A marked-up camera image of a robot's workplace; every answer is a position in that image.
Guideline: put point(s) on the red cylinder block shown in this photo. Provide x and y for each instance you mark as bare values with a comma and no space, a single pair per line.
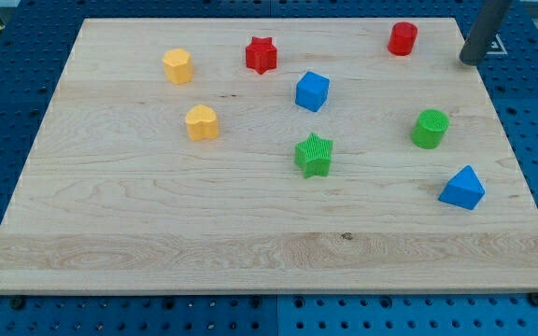
402,38

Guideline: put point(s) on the grey cylindrical robot arm rod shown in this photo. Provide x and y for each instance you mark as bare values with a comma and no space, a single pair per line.
486,25

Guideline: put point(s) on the green star block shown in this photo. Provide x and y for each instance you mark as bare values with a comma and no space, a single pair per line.
314,156

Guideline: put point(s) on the light wooden board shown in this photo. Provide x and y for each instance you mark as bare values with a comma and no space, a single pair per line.
116,199

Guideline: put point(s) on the yellow hexagon block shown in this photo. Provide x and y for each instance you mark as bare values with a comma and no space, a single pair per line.
177,65

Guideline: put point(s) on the blue triangle block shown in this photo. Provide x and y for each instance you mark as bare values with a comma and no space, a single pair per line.
464,189

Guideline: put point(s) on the red star block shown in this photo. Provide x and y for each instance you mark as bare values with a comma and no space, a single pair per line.
261,54

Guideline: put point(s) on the yellow heart block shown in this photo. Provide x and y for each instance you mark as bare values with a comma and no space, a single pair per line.
202,123

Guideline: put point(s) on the green cylinder block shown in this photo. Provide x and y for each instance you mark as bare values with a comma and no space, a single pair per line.
430,128

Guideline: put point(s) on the blue cube block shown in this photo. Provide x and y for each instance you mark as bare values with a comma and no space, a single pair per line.
312,91

